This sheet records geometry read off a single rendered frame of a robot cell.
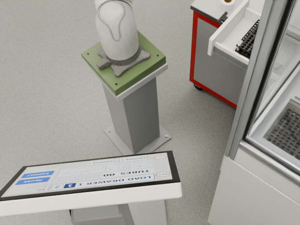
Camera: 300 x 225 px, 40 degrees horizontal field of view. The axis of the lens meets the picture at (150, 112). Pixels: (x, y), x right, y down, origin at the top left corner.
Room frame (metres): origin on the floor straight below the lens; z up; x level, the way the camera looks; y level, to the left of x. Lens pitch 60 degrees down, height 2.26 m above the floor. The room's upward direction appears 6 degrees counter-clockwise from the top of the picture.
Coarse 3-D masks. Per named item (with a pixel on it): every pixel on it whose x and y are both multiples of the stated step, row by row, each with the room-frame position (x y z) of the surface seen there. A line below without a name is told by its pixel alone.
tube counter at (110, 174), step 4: (112, 172) 0.47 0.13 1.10; (72, 176) 0.47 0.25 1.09; (76, 176) 0.47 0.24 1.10; (80, 176) 0.46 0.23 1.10; (84, 176) 0.46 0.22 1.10; (88, 176) 0.46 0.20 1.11; (92, 176) 0.46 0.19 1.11; (96, 176) 0.45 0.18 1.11; (100, 176) 0.45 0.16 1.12; (104, 176) 0.45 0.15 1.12; (108, 176) 0.45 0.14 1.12; (112, 176) 0.44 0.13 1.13; (56, 180) 0.45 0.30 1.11; (60, 180) 0.45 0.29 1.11; (64, 180) 0.45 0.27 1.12; (68, 180) 0.45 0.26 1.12; (72, 180) 0.44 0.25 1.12; (76, 180) 0.44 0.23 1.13
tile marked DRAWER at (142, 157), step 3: (138, 156) 0.56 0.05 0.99; (141, 156) 0.56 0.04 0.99; (144, 156) 0.55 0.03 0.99; (147, 156) 0.55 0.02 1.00; (120, 159) 0.55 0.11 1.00; (123, 159) 0.55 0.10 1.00; (126, 159) 0.54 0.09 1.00; (129, 159) 0.54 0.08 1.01; (132, 159) 0.54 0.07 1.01; (135, 159) 0.54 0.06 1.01; (138, 159) 0.54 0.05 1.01; (141, 159) 0.53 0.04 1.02; (144, 159) 0.53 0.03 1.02
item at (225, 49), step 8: (248, 8) 1.25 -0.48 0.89; (248, 16) 1.24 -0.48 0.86; (256, 16) 1.21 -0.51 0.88; (240, 24) 1.22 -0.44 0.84; (248, 24) 1.21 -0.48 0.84; (232, 32) 1.17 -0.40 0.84; (240, 32) 1.17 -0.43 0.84; (224, 40) 1.13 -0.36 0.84; (232, 40) 1.13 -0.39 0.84; (216, 48) 1.07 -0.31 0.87; (224, 48) 1.05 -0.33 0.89; (232, 48) 1.09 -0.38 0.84; (224, 56) 1.04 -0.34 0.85; (232, 56) 1.02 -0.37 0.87; (240, 56) 1.00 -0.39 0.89; (240, 64) 0.99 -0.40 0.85
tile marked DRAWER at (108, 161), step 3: (108, 159) 0.56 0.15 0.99; (111, 159) 0.56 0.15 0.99; (114, 159) 0.55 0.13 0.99; (87, 162) 0.55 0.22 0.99; (90, 162) 0.55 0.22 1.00; (93, 162) 0.55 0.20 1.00; (96, 162) 0.54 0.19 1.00; (99, 162) 0.54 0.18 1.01; (102, 162) 0.54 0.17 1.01; (105, 162) 0.54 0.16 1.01; (108, 162) 0.54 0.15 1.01; (111, 162) 0.53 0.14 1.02; (87, 165) 0.53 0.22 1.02; (90, 165) 0.53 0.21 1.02
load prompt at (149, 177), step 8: (128, 176) 0.43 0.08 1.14; (136, 176) 0.43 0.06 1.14; (144, 176) 0.42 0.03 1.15; (152, 176) 0.42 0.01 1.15; (56, 184) 0.43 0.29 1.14; (64, 184) 0.43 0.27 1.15; (72, 184) 0.42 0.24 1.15; (80, 184) 0.42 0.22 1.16; (88, 184) 0.41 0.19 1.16; (96, 184) 0.41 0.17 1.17; (104, 184) 0.40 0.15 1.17
